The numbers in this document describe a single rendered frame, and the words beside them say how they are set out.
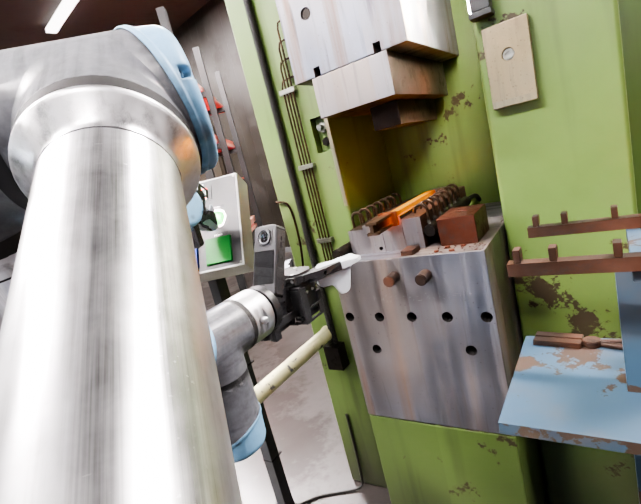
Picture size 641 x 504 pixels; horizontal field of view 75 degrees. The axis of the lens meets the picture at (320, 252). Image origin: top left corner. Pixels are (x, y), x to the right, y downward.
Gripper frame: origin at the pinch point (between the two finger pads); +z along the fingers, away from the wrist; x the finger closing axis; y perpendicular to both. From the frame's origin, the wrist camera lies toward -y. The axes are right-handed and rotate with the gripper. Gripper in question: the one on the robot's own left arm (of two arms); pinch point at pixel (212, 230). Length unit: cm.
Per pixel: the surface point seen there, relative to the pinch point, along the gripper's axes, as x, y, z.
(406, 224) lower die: -50, -11, -1
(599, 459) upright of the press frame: -85, -72, 33
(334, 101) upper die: -39.6, 19.7, -12.6
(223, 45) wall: 133, 440, 349
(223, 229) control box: -1.7, 0.8, 3.0
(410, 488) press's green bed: -37, -74, 35
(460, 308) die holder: -58, -32, 0
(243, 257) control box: -6.7, -8.5, 3.1
